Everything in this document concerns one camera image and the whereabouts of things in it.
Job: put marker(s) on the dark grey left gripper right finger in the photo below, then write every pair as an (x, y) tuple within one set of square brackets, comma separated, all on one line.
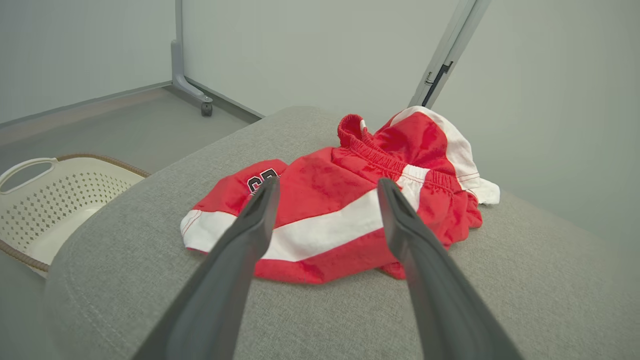
[(435, 300)]

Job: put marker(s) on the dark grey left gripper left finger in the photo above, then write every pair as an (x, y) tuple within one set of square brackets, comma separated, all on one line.
[(225, 290)]

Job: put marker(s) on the red shorts with white stripe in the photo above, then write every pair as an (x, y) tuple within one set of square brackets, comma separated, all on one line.
[(325, 185)]

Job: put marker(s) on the red white basketball jersey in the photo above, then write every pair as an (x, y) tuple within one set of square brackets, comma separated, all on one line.
[(460, 150)]

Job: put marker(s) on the white perforated laundry basket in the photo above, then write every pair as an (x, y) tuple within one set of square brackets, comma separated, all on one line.
[(60, 200)]

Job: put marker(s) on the grey partition stand with caster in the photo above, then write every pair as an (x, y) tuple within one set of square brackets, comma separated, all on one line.
[(176, 60)]

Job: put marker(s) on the grey hinged partition post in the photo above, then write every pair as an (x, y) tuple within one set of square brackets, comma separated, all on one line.
[(457, 40)]

